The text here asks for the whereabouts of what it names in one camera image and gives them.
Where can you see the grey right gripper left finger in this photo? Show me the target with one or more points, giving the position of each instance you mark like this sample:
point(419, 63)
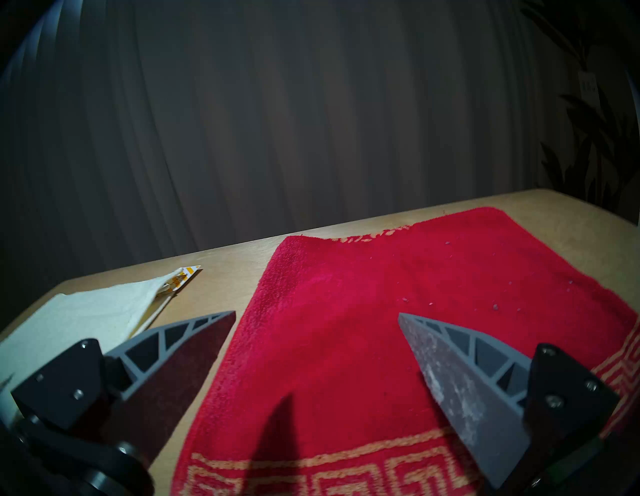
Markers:
point(165, 370)

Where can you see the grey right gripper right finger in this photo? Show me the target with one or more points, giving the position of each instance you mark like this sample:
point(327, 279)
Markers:
point(475, 395)

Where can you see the cream dotted towel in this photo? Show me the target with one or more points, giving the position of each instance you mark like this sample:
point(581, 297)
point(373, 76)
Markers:
point(75, 320)

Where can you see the red towel with gold border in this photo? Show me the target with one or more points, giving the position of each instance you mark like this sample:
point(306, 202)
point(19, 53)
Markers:
point(340, 325)

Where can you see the grey-brown pleated curtain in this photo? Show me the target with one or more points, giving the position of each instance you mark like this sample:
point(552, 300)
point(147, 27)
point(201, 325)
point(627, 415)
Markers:
point(300, 125)

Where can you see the white plant label tag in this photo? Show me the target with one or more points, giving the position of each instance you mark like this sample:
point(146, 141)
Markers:
point(589, 86)

